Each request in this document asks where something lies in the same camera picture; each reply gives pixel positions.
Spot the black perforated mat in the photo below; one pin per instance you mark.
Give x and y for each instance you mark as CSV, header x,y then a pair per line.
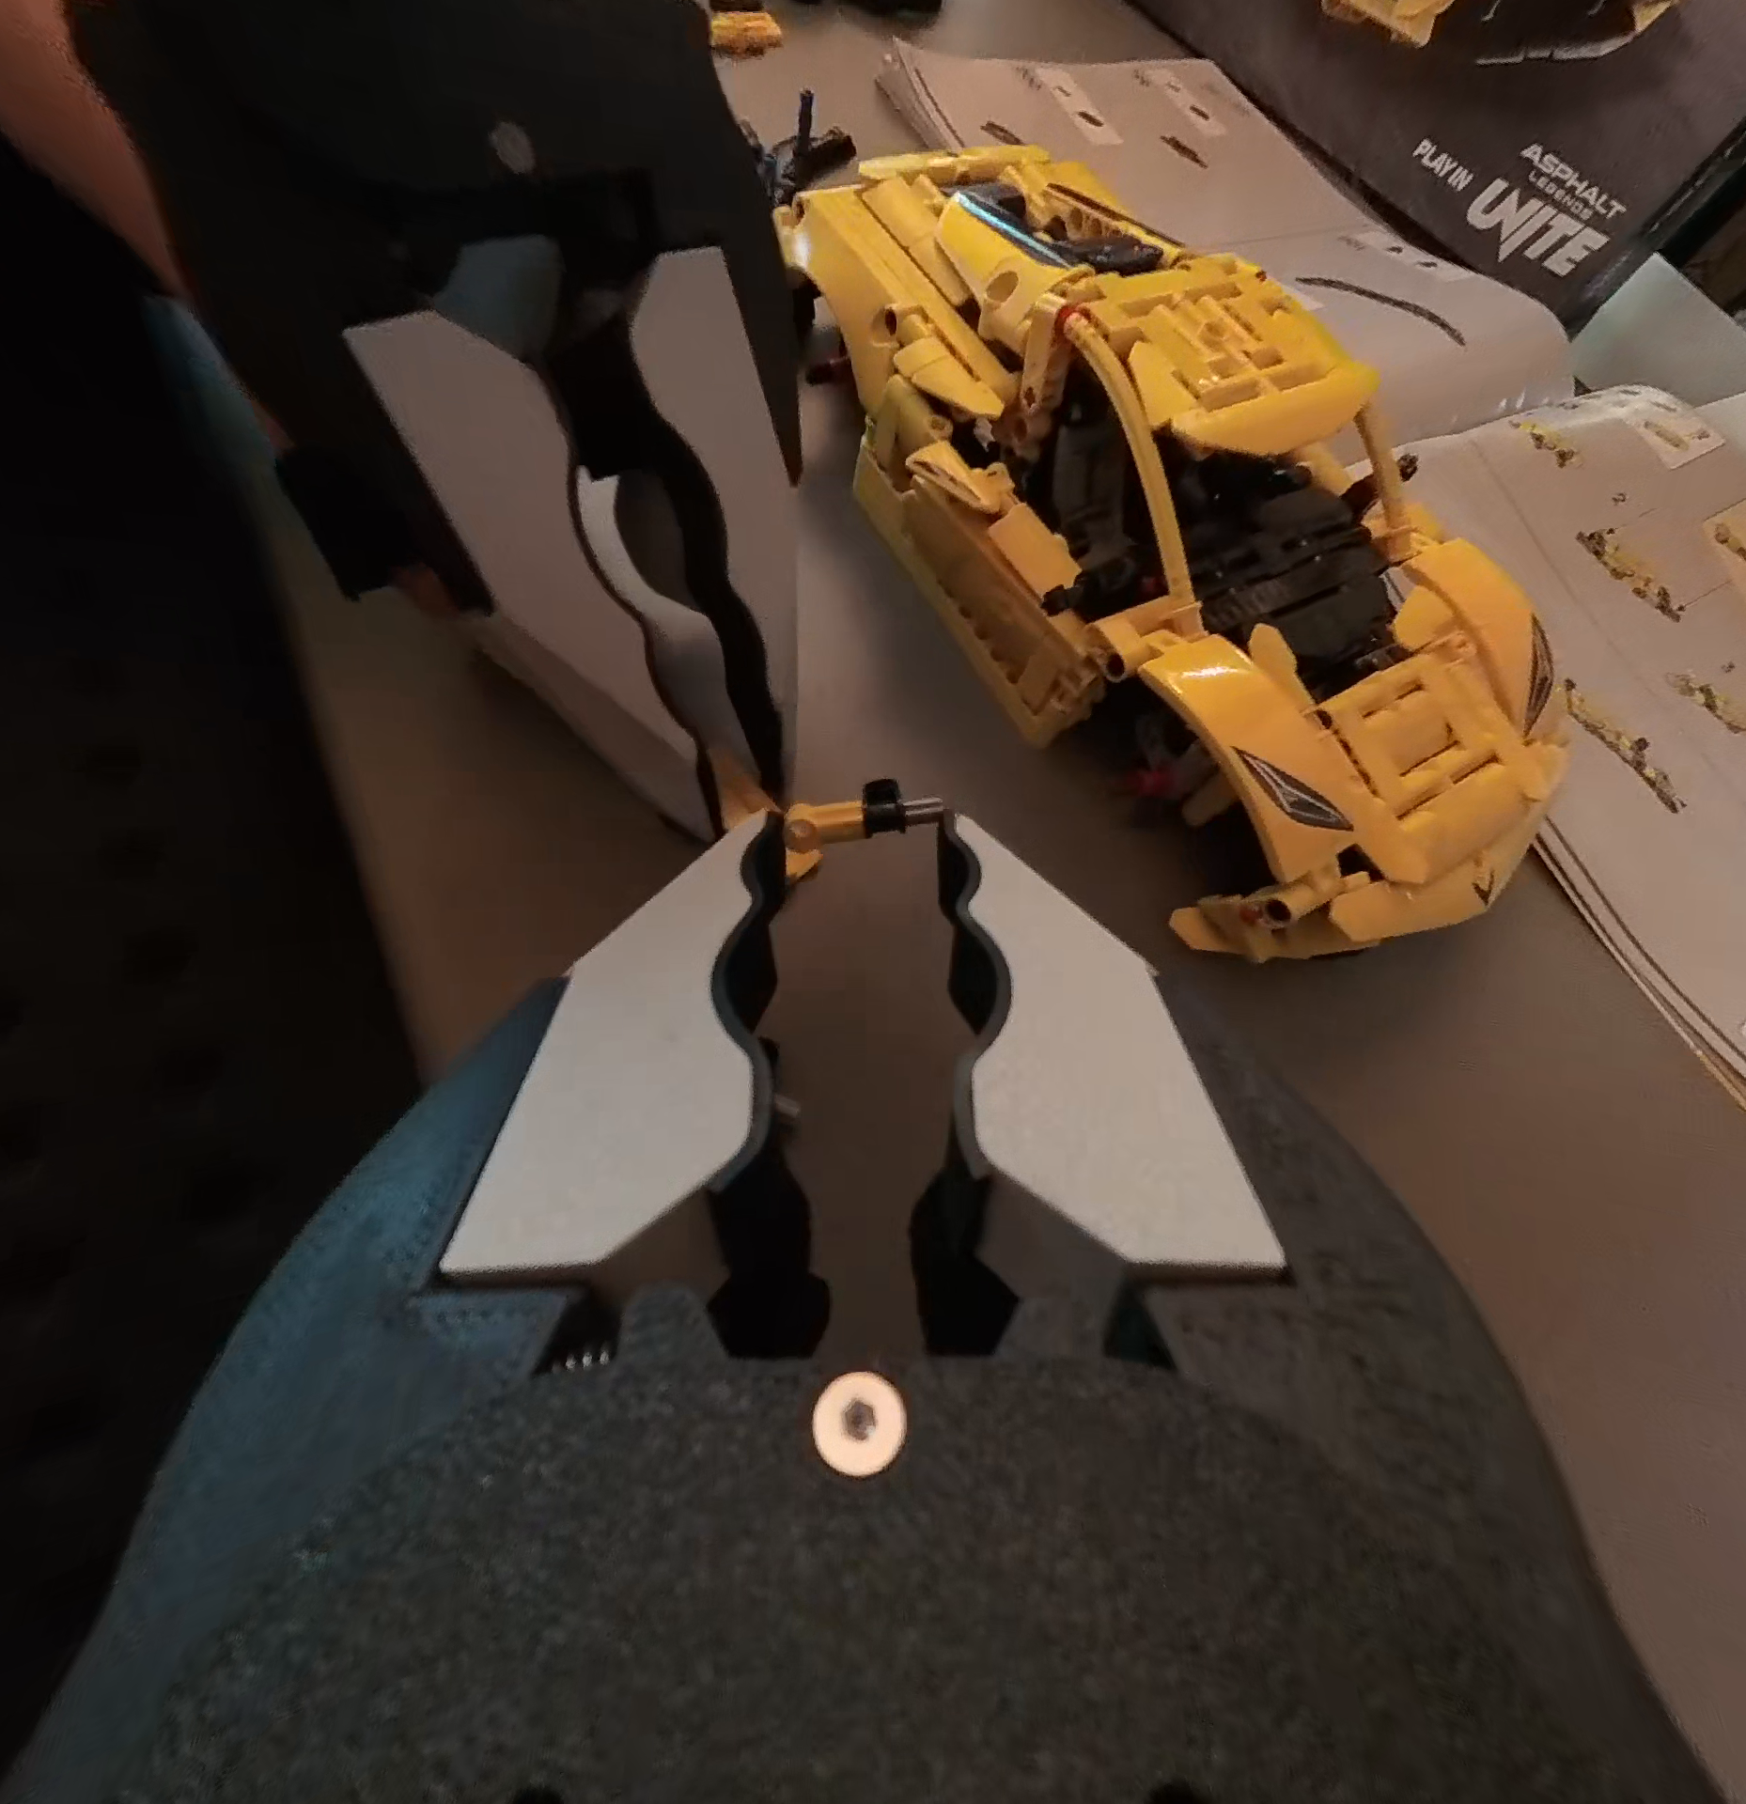
x,y
111,846

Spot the clear plastic bag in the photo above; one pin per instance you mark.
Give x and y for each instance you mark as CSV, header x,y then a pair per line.
x,y
1676,339

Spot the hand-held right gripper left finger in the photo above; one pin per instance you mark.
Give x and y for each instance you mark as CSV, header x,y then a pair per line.
x,y
605,1113

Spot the dark toy car box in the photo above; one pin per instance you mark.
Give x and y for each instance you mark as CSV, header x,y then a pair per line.
x,y
1451,113

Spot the yellow toy brick car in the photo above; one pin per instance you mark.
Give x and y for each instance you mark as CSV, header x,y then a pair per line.
x,y
1238,380

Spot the grey desk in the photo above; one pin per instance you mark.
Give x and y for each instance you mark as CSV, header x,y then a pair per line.
x,y
1379,1128

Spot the scattered small brick pieces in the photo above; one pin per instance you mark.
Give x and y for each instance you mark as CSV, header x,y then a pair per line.
x,y
746,31

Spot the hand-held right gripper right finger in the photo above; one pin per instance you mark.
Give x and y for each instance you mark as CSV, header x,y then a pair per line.
x,y
1112,1128

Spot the yellow connector with grey axle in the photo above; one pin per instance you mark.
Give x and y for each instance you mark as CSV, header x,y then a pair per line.
x,y
823,829

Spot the person's left hand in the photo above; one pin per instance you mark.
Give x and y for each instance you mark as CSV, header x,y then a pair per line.
x,y
69,127

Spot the open instruction booklet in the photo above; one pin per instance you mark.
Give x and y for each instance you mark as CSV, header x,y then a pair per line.
x,y
1633,634

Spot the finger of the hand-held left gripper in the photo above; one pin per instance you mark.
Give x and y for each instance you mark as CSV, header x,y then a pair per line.
x,y
718,395
464,480

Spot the yellow brick beam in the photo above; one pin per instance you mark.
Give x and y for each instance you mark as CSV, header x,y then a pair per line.
x,y
753,807

